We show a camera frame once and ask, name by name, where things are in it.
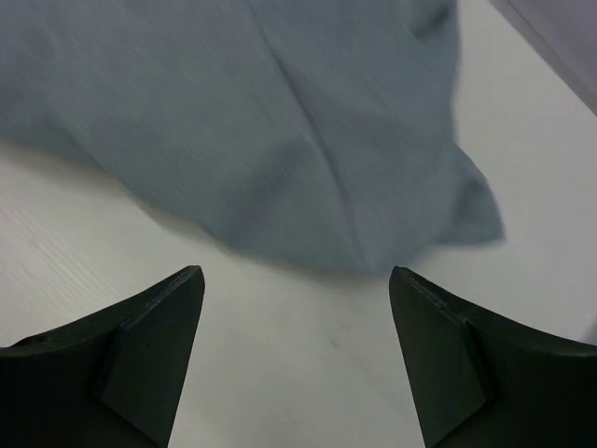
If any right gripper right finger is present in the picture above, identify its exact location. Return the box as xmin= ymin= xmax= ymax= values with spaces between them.
xmin=389 ymin=267 xmax=596 ymax=448

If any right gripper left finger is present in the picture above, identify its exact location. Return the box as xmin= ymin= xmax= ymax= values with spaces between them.
xmin=1 ymin=266 xmax=204 ymax=447

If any striped pillowcase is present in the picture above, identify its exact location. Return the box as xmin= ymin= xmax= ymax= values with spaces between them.
xmin=1 ymin=1 xmax=504 ymax=274

